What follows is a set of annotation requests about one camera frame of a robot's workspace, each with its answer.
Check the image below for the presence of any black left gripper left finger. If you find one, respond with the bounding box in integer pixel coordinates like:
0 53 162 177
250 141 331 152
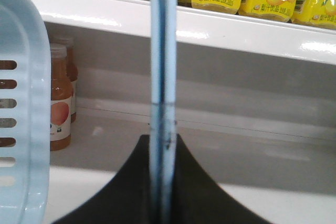
54 135 151 223

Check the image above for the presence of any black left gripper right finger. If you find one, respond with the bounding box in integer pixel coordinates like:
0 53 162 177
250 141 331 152
172 135 270 223

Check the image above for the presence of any light blue shopping basket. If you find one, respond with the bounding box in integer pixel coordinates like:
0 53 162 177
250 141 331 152
1 0 176 223

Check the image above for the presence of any white supermarket shelf unit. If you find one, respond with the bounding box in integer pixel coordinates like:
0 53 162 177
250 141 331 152
31 0 335 223

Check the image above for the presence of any peach juice bottle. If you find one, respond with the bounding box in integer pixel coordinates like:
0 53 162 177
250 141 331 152
50 43 73 151
52 34 78 123

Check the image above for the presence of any peach juice bottle behind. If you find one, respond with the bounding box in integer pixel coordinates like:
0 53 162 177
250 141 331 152
52 34 78 123

